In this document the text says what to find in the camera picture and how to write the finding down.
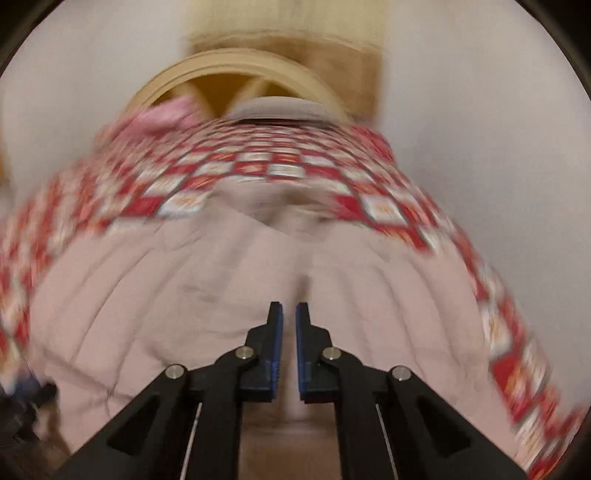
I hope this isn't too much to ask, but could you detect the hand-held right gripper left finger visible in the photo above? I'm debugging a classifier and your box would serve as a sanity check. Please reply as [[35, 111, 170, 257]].
[[53, 302, 284, 480]]

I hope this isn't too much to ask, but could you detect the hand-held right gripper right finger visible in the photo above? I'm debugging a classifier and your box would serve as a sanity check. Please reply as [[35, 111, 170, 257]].
[[295, 302, 528, 480]]

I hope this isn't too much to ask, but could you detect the pink quilted down jacket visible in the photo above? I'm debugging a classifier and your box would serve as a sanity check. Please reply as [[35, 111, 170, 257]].
[[28, 180, 518, 480]]

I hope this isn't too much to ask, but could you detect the red checked bear bedsheet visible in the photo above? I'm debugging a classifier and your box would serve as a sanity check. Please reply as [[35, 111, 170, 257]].
[[0, 117, 591, 480]]

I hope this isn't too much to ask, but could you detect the striped pillow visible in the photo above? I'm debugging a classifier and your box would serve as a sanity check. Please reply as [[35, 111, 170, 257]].
[[225, 96, 334, 123]]

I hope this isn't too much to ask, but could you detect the pink floral blanket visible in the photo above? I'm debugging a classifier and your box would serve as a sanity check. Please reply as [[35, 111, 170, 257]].
[[124, 96, 205, 136]]

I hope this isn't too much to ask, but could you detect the yellow patterned window curtain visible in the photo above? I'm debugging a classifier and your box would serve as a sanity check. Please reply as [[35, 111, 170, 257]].
[[185, 0, 278, 52], [268, 0, 385, 121]]

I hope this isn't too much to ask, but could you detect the cream and brown headboard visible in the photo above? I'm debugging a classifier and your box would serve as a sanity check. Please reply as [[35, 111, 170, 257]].
[[124, 47, 357, 126]]

